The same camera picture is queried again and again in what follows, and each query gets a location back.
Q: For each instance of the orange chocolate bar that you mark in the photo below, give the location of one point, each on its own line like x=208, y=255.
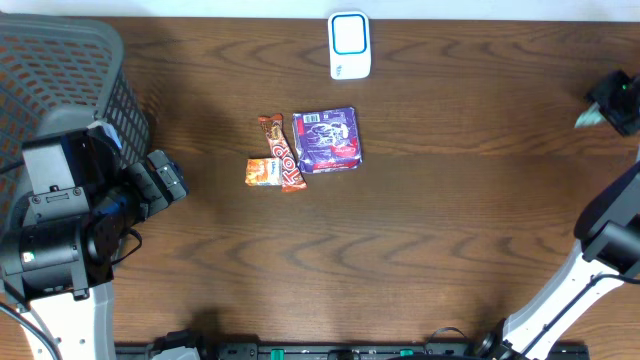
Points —
x=292, y=179

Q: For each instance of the white barcode scanner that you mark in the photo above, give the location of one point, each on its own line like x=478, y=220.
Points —
x=349, y=45

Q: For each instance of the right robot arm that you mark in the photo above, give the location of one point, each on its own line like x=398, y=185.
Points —
x=605, y=256

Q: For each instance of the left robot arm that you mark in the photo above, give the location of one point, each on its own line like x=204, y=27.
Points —
x=57, y=261

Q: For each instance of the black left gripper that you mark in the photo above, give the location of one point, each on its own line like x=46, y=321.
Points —
x=163, y=176

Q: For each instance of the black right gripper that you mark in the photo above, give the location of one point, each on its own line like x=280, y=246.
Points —
x=608, y=94

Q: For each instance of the grey plastic mesh basket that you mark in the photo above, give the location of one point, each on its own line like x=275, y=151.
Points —
x=60, y=74

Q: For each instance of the teal white snack packet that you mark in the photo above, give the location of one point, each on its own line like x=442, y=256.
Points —
x=590, y=117

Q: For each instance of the small orange snack packet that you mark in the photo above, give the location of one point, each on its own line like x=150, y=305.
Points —
x=264, y=172

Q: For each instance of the purple snack packet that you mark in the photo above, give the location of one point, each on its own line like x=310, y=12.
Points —
x=327, y=141

